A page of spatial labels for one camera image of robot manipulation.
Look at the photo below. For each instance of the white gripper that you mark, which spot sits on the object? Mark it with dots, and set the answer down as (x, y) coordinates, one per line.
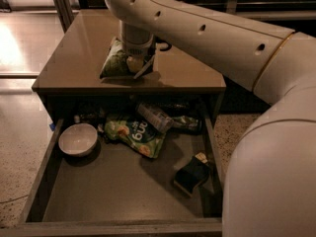
(138, 49)

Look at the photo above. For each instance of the green jalapeno chip bag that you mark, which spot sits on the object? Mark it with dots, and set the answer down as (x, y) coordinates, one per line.
(115, 63)

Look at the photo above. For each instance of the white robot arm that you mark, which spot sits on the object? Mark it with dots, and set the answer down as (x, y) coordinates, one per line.
(270, 184)

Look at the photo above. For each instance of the grey cabinet counter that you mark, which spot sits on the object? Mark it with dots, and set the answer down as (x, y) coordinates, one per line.
(73, 71)

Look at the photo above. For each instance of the dark bottle in drawer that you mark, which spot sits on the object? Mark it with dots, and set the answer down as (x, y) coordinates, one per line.
(88, 112)

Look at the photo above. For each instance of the dark crumpled bag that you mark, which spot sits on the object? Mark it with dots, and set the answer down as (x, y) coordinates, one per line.
(187, 124)

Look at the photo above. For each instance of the green snack bag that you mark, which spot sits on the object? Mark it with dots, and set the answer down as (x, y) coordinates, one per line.
(137, 133)

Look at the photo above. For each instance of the white bowl in drawer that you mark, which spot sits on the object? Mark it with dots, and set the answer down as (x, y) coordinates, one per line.
(78, 140)

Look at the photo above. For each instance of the open grey drawer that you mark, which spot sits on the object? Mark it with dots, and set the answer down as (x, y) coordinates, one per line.
(115, 192)

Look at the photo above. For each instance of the clear plastic water bottle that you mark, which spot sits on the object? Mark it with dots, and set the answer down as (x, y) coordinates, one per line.
(155, 116)

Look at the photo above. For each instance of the dark green sponge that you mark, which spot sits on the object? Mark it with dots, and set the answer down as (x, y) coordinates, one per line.
(194, 174)

